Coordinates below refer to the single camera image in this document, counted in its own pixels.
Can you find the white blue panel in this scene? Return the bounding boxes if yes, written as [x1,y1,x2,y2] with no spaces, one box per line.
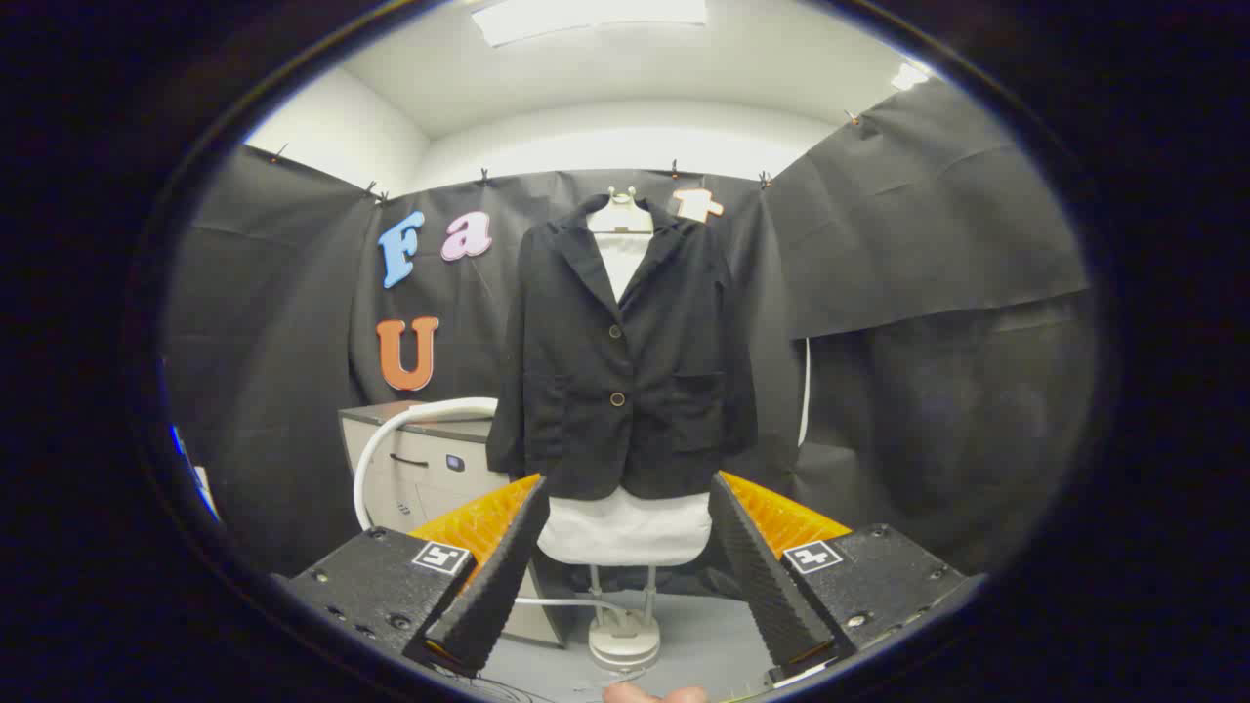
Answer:
[170,423,223,521]

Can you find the grey white cabinet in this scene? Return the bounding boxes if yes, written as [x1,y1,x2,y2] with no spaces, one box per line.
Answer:
[338,399,569,647]

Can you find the row of small cloth clips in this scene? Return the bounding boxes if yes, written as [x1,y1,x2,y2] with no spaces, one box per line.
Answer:
[271,109,866,202]

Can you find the rectangular ceiling light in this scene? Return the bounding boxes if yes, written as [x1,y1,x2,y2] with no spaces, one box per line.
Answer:
[471,0,708,48]

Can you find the white mannequin torso stand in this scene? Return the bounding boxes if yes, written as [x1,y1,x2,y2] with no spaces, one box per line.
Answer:
[536,186,713,676]

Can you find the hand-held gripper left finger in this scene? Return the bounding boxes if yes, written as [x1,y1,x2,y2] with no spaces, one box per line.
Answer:
[283,474,551,677]

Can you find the black backdrop cloth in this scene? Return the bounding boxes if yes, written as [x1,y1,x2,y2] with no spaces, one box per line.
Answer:
[161,78,1095,579]

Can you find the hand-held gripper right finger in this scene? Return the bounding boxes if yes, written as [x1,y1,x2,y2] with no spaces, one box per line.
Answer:
[710,471,982,686]

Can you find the black suit jacket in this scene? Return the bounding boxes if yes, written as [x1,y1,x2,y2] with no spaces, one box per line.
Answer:
[485,192,760,502]

